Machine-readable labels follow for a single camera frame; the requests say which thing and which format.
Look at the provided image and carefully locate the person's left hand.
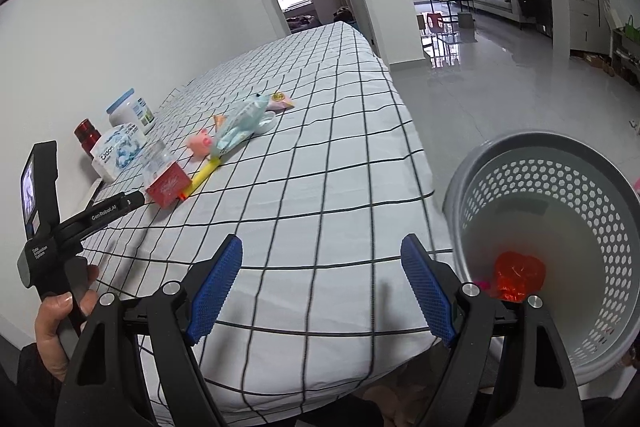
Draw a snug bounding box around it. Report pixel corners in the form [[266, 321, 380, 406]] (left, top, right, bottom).
[[34, 264, 101, 382]]

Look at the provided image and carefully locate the yellow tube with orange tip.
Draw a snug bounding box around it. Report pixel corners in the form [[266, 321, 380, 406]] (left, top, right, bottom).
[[180, 156, 223, 200]]

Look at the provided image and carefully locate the red plastic bag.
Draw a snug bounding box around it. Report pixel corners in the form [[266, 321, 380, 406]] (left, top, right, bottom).
[[492, 251, 546, 303]]

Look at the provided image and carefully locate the shoe rack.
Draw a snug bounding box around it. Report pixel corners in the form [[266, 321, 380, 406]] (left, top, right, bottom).
[[610, 29, 640, 85]]

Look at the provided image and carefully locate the pink snack wrapper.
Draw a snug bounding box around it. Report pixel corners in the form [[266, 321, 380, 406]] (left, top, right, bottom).
[[265, 91, 296, 112]]

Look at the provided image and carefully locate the red bottle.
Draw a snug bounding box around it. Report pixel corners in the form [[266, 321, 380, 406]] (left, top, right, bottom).
[[74, 118, 103, 158]]

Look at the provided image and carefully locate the grey perforated laundry basket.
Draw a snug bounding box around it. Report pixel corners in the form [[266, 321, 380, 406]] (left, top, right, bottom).
[[442, 130, 640, 383]]

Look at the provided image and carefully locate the white checked tablecloth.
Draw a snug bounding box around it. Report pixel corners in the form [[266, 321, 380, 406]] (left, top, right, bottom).
[[80, 21, 458, 425]]

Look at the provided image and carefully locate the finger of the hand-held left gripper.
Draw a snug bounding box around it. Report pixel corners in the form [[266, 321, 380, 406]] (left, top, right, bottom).
[[116, 189, 148, 214]]

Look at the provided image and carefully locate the white and blue tissue pack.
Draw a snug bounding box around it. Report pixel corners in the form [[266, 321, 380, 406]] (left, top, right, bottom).
[[90, 123, 147, 182]]

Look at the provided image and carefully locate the red box with clear top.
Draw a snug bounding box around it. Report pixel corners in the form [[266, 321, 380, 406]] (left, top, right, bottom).
[[141, 139, 193, 208]]

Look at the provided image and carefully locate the glass coffee table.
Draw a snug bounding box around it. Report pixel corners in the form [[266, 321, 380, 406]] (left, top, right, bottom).
[[430, 0, 476, 15]]

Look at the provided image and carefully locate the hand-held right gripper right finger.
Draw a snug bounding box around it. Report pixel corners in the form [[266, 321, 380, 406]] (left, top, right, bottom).
[[400, 233, 586, 427]]

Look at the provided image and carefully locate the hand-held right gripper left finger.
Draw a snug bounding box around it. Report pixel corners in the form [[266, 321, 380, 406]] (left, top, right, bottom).
[[54, 233, 244, 427]]

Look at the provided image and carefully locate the person's left forearm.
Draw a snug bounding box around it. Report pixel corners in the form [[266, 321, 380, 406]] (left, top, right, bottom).
[[17, 342, 66, 408]]

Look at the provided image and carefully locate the white jar with blue lid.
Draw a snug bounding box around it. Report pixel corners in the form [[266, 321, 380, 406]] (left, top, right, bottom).
[[106, 88, 156, 135]]

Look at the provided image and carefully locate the blue and white plastic packet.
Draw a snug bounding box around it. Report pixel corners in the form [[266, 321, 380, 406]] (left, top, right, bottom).
[[210, 93, 276, 158]]

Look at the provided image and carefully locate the pink pig toy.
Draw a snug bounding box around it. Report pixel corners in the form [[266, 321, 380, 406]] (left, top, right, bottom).
[[186, 129, 213, 158]]

